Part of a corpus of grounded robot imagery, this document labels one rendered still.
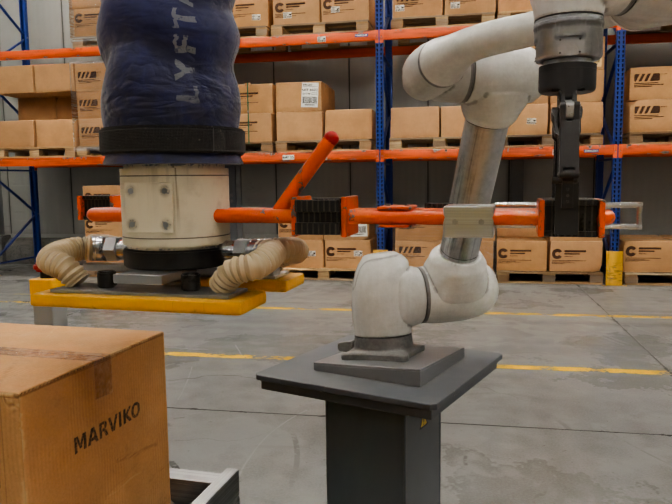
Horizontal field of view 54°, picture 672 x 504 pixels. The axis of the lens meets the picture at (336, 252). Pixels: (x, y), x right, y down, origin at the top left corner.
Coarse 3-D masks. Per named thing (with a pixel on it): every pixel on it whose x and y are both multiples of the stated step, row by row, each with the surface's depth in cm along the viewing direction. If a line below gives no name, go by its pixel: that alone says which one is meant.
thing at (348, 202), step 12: (300, 204) 97; (312, 204) 97; (324, 204) 96; (336, 204) 96; (348, 204) 98; (300, 216) 98; (312, 216) 98; (324, 216) 97; (336, 216) 97; (300, 228) 97; (312, 228) 97; (324, 228) 96; (336, 228) 96; (348, 228) 98
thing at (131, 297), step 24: (72, 288) 100; (96, 288) 100; (120, 288) 100; (144, 288) 100; (168, 288) 100; (192, 288) 97; (240, 288) 99; (192, 312) 93; (216, 312) 92; (240, 312) 91
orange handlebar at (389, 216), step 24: (96, 216) 108; (120, 216) 107; (216, 216) 103; (240, 216) 102; (264, 216) 101; (288, 216) 100; (360, 216) 97; (384, 216) 96; (408, 216) 95; (432, 216) 94; (504, 216) 92; (528, 216) 91
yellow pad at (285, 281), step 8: (280, 272) 115; (288, 272) 117; (200, 280) 113; (208, 280) 113; (256, 280) 110; (264, 280) 110; (272, 280) 110; (280, 280) 110; (288, 280) 110; (296, 280) 114; (248, 288) 111; (256, 288) 110; (264, 288) 110; (272, 288) 110; (280, 288) 109; (288, 288) 110
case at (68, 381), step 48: (0, 336) 129; (48, 336) 128; (96, 336) 128; (144, 336) 127; (0, 384) 98; (48, 384) 100; (96, 384) 111; (144, 384) 125; (0, 432) 95; (48, 432) 100; (96, 432) 111; (144, 432) 125; (0, 480) 96; (48, 480) 100; (96, 480) 111; (144, 480) 126
